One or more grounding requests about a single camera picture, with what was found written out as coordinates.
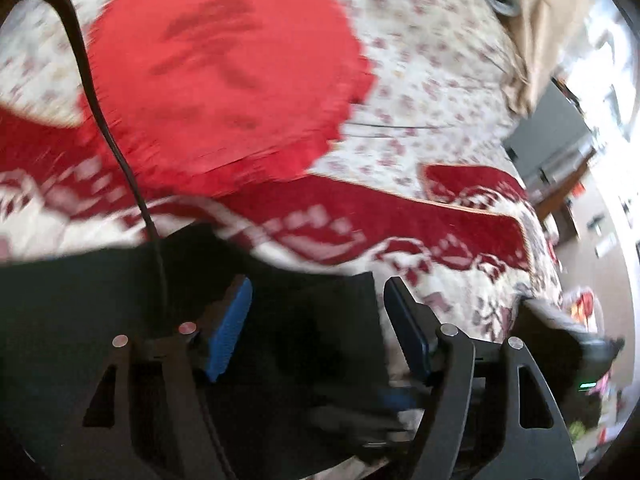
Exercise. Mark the dark grey cabinet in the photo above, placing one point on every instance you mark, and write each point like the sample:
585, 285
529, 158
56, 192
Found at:
547, 127

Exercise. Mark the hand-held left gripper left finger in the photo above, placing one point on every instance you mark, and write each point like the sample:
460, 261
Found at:
231, 327

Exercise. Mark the floral red white bedspread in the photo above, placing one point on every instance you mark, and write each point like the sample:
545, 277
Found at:
430, 60

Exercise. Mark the red cloth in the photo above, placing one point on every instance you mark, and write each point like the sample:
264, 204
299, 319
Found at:
215, 85

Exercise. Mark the wooden table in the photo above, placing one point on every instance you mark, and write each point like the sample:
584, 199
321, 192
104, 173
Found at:
565, 187

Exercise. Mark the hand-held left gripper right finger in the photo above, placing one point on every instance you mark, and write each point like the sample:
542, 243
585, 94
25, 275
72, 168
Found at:
411, 332

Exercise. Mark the beige cloth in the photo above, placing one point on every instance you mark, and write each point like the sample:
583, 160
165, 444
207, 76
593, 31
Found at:
542, 25

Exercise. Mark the black pants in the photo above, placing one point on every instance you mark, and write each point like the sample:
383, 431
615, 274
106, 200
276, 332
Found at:
310, 332

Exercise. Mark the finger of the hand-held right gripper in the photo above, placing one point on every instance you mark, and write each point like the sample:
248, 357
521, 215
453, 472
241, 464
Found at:
360, 422

